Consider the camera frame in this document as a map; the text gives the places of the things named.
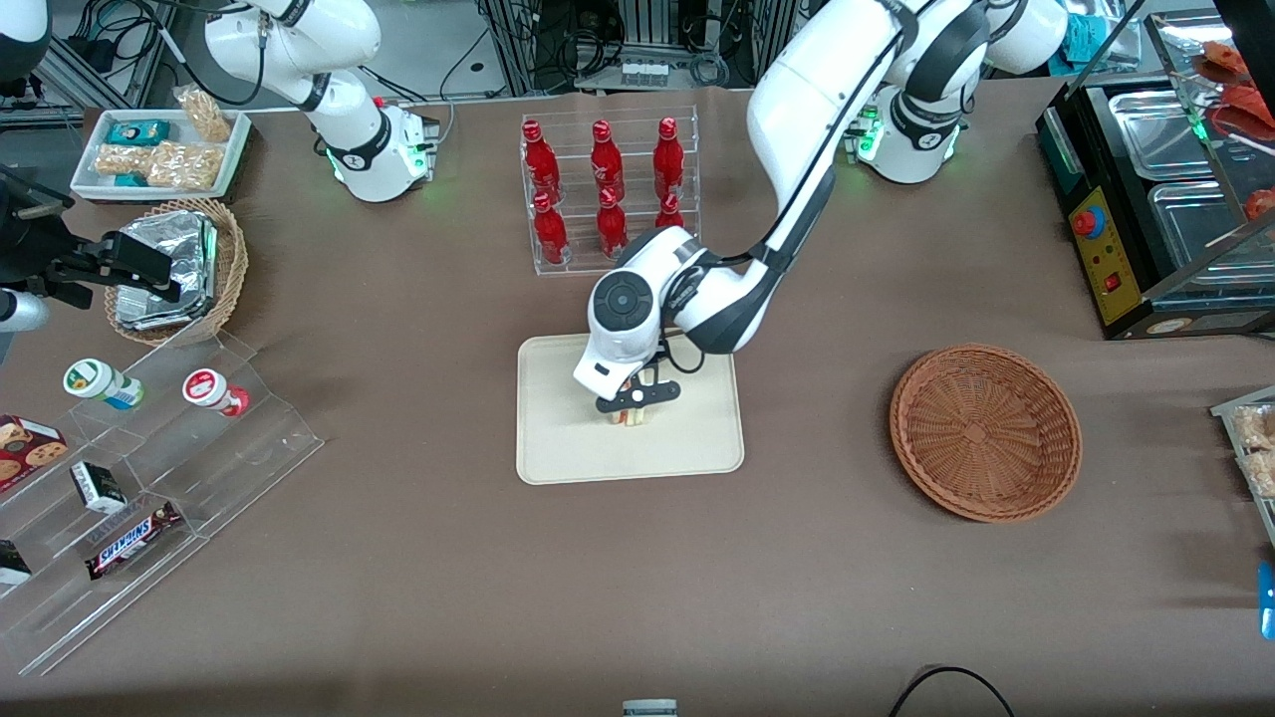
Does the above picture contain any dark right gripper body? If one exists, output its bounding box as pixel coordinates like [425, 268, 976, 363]
[0, 164, 79, 292]

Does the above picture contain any triangular sandwich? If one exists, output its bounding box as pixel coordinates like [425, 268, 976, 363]
[608, 370, 660, 428]

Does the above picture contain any cream plastic tray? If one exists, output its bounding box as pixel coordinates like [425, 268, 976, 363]
[516, 333, 746, 486]

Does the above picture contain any white rectangular snack tray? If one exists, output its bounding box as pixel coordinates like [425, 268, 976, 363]
[70, 108, 253, 203]

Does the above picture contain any light wicker basket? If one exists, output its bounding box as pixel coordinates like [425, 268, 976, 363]
[104, 198, 249, 348]

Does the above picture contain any brown wicker basket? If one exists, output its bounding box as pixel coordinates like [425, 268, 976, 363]
[890, 344, 1084, 525]

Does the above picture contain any clear tray of fried snacks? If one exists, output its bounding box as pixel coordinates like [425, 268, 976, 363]
[1209, 385, 1275, 550]

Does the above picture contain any silver foil wrapped pack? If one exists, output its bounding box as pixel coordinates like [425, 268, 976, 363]
[118, 210, 219, 300]
[113, 287, 208, 332]

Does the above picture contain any green lid yogurt bottle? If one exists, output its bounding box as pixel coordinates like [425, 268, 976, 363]
[63, 358, 144, 411]

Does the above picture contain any large peanut brittle pack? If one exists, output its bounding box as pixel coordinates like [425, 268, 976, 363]
[146, 141, 223, 191]

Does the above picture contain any clear acrylic bottle rack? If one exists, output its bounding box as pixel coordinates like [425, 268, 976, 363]
[519, 104, 703, 279]

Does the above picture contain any small peanut brittle pack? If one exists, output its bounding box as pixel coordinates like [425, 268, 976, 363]
[94, 144, 152, 179]

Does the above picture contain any red lid yogurt bottle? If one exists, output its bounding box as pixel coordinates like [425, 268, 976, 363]
[182, 368, 251, 418]

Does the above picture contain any clear bag of snacks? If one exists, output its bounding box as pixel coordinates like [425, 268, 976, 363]
[173, 85, 233, 144]

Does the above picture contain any red cookie box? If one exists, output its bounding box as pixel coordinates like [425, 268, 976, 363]
[0, 414, 70, 495]

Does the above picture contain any small black white box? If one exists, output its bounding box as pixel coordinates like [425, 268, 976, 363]
[70, 461, 128, 516]

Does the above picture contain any clear acrylic stepped display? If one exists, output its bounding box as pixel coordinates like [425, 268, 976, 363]
[0, 329, 326, 679]

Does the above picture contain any snickers chocolate bar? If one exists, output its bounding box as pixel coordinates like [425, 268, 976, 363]
[85, 500, 184, 582]

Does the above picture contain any black food warmer cabinet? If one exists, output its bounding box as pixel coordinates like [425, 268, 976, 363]
[1034, 10, 1275, 343]

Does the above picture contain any steel food pan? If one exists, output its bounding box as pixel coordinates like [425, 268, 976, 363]
[1147, 181, 1275, 292]
[1108, 90, 1238, 182]

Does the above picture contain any fried snack piece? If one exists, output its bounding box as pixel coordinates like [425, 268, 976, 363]
[1232, 402, 1275, 451]
[1239, 448, 1275, 500]

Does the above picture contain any orange fried food piece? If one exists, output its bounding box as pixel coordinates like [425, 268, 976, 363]
[1193, 44, 1251, 83]

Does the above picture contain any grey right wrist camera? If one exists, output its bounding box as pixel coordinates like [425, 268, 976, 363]
[0, 289, 50, 335]

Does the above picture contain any aluminium frame rack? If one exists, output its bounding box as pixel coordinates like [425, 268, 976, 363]
[476, 0, 800, 93]

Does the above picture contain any black looped cable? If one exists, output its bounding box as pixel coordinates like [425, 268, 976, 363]
[888, 665, 1018, 717]

